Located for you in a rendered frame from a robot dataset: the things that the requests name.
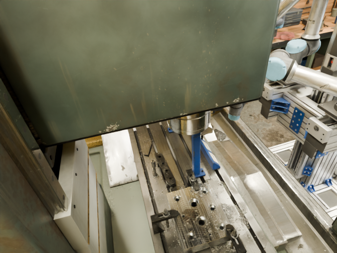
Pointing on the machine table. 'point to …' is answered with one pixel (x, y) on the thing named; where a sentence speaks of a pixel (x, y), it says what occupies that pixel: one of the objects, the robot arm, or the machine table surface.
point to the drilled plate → (185, 212)
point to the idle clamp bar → (165, 169)
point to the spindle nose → (190, 123)
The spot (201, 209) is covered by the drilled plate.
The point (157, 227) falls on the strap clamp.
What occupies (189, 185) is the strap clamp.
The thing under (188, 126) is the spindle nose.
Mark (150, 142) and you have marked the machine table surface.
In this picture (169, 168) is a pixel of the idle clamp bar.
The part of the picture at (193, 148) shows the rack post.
